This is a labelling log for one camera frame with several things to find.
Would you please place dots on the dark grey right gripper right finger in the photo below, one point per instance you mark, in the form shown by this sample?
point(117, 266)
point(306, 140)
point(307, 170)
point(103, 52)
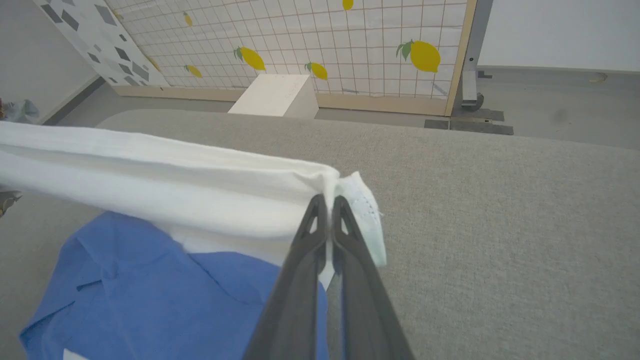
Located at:
point(365, 310)

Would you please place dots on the white partition with grey frame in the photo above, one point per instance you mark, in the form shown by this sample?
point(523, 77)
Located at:
point(550, 30)

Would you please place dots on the grey terrazzo print panel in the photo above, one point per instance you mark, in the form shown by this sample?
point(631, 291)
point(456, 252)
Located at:
point(100, 40)

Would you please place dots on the white and blue garment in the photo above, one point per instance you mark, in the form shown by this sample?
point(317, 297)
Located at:
point(150, 170)

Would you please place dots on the white box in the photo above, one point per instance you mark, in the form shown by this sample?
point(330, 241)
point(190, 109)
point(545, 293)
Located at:
point(272, 95)

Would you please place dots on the dark grey caster wheel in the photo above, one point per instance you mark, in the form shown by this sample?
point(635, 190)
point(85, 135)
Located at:
point(472, 103)

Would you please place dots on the crumpled pale blue cloth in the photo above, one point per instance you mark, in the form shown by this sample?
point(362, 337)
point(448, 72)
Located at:
point(22, 111)

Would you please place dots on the light grey fabric sofa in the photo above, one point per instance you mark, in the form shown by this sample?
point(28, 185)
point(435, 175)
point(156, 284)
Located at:
point(500, 225)

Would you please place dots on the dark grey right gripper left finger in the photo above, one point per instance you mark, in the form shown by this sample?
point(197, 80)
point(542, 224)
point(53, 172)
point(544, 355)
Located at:
point(295, 310)

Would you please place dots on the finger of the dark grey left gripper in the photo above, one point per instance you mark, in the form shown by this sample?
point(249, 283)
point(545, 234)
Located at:
point(7, 202)

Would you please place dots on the lemon print tiled panel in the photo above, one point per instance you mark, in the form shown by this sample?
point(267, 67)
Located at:
point(375, 30)

